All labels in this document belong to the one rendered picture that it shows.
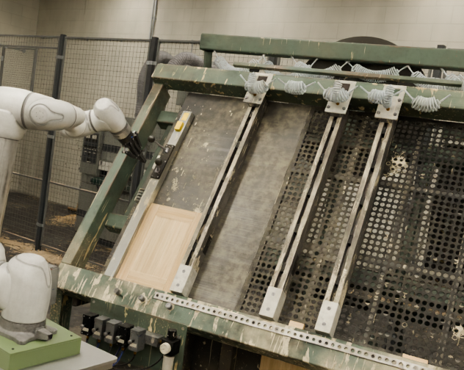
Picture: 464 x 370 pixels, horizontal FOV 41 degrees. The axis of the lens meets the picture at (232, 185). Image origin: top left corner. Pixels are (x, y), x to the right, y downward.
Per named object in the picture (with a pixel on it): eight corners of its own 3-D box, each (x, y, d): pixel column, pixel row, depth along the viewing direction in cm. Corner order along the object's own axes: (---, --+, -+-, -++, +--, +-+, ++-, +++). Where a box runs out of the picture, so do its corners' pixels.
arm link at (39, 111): (79, 100, 222) (45, 93, 224) (56, 98, 205) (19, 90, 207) (74, 136, 224) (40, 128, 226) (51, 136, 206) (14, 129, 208)
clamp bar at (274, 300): (258, 318, 252) (242, 296, 233) (339, 93, 301) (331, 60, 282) (281, 325, 248) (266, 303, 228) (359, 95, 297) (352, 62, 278)
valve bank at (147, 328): (64, 356, 265) (70, 302, 263) (85, 348, 278) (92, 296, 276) (161, 391, 244) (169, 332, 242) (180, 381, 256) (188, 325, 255)
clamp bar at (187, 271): (171, 294, 270) (149, 272, 251) (261, 85, 319) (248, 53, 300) (191, 300, 266) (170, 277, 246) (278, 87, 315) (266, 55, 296)
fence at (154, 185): (107, 277, 284) (103, 274, 281) (186, 115, 324) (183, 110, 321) (116, 280, 282) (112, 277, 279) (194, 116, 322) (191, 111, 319)
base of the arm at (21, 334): (30, 349, 205) (32, 333, 204) (-18, 329, 214) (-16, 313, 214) (67, 336, 221) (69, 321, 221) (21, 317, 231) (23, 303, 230)
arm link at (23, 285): (33, 327, 209) (43, 266, 206) (-16, 315, 212) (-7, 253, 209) (55, 314, 225) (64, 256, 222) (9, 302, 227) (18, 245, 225)
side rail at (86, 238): (71, 271, 300) (60, 261, 291) (161, 95, 346) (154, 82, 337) (81, 274, 297) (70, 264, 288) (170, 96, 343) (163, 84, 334)
